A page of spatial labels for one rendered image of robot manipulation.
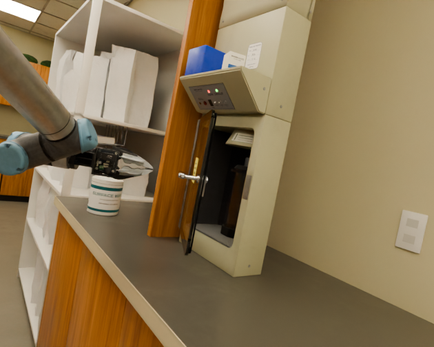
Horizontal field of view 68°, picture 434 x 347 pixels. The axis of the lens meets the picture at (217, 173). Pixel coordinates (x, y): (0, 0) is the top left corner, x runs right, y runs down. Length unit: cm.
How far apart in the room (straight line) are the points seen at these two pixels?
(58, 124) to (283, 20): 64
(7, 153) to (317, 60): 114
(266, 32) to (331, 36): 48
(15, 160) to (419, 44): 117
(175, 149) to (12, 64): 67
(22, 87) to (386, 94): 104
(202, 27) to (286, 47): 39
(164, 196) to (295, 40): 67
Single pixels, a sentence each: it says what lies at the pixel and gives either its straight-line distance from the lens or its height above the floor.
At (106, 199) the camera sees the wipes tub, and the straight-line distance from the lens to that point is 141.
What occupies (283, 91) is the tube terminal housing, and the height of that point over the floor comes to 149.
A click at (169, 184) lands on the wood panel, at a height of 114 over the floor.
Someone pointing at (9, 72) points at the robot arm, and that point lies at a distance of 65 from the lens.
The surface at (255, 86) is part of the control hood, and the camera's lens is 89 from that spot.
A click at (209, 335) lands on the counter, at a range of 67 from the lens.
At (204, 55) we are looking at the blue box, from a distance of 105.
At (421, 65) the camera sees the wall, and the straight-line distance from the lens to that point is 122.
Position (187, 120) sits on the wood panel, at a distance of 119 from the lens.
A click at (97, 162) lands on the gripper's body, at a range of 89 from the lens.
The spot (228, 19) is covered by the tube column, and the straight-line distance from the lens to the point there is 121.
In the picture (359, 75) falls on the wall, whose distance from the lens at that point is 131.
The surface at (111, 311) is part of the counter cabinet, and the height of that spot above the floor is 79.
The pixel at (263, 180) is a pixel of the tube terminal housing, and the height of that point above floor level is 123.
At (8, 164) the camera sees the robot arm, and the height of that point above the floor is 117.
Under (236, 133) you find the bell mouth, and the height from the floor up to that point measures 135.
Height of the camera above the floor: 127
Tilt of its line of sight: 3 degrees down
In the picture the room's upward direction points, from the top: 11 degrees clockwise
